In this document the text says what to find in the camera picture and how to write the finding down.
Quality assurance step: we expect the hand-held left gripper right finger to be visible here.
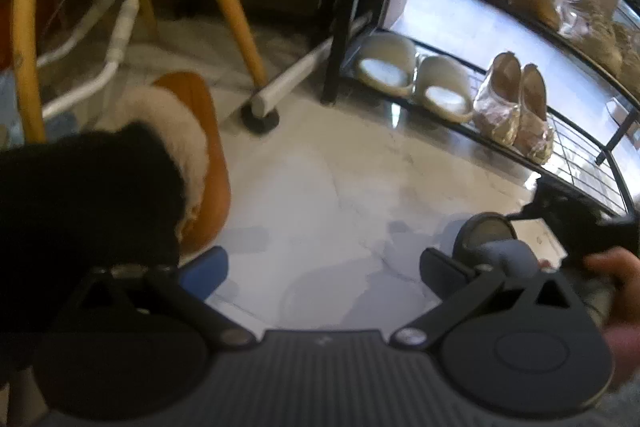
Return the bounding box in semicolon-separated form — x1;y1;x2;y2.
389;248;577;351

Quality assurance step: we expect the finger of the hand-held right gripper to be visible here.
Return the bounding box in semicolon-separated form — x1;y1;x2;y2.
506;201;552;227

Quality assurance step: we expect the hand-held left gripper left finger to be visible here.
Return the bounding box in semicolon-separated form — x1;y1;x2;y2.
89;246;259;350

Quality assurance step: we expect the dark grey shoe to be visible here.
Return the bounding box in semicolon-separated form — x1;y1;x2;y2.
451;213;542;280

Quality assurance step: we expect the embroidered cream shoe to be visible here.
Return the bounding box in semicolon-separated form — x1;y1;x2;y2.
514;63;557;166
472;51;524;146

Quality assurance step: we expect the black metal shoe rack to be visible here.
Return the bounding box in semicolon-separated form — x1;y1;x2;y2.
320;0;640;220

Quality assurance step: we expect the person's right hand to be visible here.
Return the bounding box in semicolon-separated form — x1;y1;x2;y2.
584;247;640;327

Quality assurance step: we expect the orange fur-lined slipper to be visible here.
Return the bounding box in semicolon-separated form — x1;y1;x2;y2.
106;71;233;254

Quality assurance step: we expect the person's black fleece trouser leg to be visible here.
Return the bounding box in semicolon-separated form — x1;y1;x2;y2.
0;124;185;360

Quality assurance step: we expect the cream slide sandal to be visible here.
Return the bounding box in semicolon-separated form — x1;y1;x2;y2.
351;32;419;98
414;54;474;124

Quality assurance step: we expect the black rubber foot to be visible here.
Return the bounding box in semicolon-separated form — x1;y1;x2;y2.
241;103;281;136

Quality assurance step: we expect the beige chunky sneaker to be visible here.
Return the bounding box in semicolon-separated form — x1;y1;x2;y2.
560;0;626;75
616;21;640;84

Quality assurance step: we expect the white metal tube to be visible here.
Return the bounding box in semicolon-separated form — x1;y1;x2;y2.
250;11;374;116

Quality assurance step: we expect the white wire rack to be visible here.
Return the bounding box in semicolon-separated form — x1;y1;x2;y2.
41;0;142;120

